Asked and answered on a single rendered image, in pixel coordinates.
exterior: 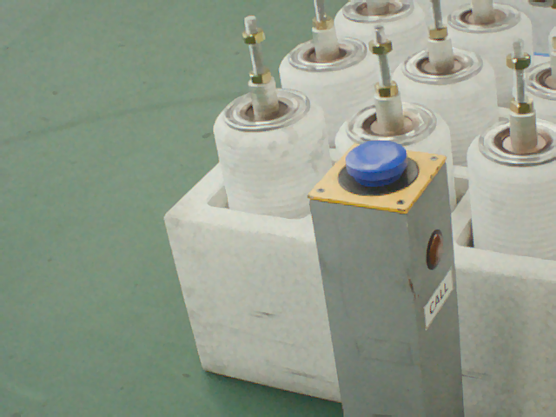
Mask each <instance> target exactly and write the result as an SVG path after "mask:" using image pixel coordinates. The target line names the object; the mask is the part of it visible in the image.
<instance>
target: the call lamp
mask: <svg viewBox="0 0 556 417"><path fill-rule="evenodd" d="M442 250H443V241H442V238H441V235H440V233H436V234H435V235H434V238H433V240H432V242H431V246H430V251H429V260H430V264H431V265H432V266H433V267H435V266H436V265H437V264H438V263H439V261H440V258H441V255H442Z"/></svg>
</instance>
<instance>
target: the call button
mask: <svg viewBox="0 0 556 417"><path fill-rule="evenodd" d="M345 161H346V167H347V172H348V173H349V174H350V175H351V176H353V177H354V178H355V180H356V181H357V182H358V183H359V184H361V185H365V186H371V187H378V186H384V185H388V184H390V183H393V182H396V181H398V179H399V178H400V177H401V176H402V174H403V171H404V170H405V169H406V167H407V165H408V159H407V150H406V149H405V148H404V147H403V146H400V145H399V144H398V143H397V142H392V141H387V140H377V141H370V142H364V143H362V144H360V145H358V146H356V147H354V148H353V149H350V150H349V151H348V153H347V155H346V158H345Z"/></svg>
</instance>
